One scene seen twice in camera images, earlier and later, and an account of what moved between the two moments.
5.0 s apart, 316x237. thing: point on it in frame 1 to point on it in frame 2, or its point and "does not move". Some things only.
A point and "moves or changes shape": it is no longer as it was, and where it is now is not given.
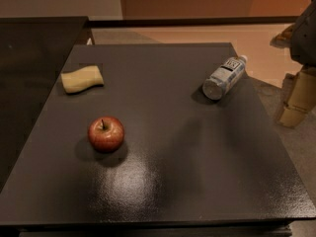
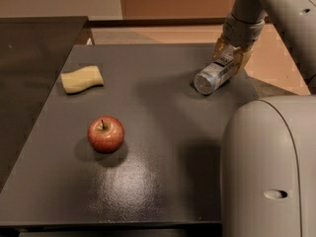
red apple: x=106 y=133 does not move
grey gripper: x=305 y=39 to x=243 y=33
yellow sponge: x=78 y=81 does not move
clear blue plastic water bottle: x=221 y=80 moves or changes shape
